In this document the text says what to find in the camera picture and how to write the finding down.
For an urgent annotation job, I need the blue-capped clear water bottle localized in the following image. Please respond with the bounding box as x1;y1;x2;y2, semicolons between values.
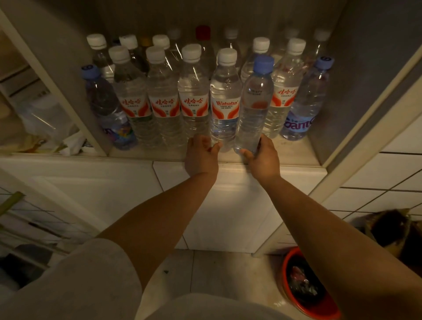
233;54;275;155

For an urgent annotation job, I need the single red-label water bottle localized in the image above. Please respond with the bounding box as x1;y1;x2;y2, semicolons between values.
177;44;211;140

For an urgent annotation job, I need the black bin bag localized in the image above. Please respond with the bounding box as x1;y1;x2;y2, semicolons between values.
286;254;325;307

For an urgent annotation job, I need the white shelf cabinet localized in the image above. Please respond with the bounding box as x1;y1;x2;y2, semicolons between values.
0;0;422;256

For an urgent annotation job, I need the white crumpled plastic bag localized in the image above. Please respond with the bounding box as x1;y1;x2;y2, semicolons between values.
59;130;88;156

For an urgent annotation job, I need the white framed cabinet door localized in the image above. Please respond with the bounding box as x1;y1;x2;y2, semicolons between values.
252;46;422;258

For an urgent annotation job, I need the red-capped clear bottle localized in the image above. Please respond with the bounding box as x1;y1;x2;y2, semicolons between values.
195;25;216;76

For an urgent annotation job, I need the white panel cabinet door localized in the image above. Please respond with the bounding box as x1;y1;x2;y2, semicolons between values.
153;161;327;254
0;155;188;251

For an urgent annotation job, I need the white wire rack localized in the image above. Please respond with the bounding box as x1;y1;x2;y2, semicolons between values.
0;188;96;264

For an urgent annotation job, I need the person's right hand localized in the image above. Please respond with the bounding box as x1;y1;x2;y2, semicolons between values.
239;133;281;187

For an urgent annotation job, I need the red plastic bucket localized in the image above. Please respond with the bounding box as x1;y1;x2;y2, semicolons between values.
281;247;342;320

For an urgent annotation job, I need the yellow-capped bottle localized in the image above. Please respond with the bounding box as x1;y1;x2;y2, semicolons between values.
138;37;153;71

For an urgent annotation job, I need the person's left hand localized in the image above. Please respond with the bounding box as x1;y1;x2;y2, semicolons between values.
184;134;223;177

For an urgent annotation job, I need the person's left forearm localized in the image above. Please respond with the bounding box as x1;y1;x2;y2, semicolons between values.
97;171;220;291

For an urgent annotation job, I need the person's white shirt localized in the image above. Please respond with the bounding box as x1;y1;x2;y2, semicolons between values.
0;238;294;320

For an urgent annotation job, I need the person's right forearm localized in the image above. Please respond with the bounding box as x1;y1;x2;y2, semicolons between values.
259;174;422;320

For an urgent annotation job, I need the clear plastic bag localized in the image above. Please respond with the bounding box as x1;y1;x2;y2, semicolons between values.
13;92;80;142

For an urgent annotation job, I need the group of white-capped bottles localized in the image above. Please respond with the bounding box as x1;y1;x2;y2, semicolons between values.
86;27;332;153

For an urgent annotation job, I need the purple-label blue-capped bottle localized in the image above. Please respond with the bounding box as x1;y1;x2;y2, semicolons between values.
81;64;138;150
280;56;335;142

